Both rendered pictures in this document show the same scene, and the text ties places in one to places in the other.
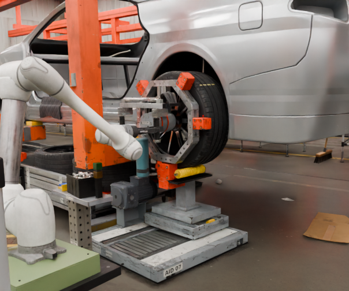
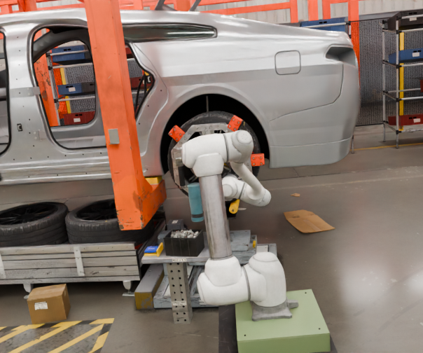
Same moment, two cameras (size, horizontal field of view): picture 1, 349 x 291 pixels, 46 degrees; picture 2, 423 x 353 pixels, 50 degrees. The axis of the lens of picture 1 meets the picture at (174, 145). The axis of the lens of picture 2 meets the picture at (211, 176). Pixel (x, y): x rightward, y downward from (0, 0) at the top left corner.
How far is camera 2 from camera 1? 197 cm
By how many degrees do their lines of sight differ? 37
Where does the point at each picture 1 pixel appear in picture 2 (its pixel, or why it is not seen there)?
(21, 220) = (274, 283)
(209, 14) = (241, 59)
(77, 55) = (120, 108)
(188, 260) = not seen: hidden behind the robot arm
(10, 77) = (218, 153)
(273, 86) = (314, 120)
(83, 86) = (131, 142)
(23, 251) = (276, 309)
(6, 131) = (220, 207)
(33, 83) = (241, 155)
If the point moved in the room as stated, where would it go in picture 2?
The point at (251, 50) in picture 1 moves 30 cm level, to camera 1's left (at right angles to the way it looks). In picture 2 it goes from (290, 92) to (258, 97)
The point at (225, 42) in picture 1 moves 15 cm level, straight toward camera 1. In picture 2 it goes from (261, 85) to (275, 85)
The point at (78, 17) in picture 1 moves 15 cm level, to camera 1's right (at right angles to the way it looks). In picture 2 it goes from (120, 68) to (141, 66)
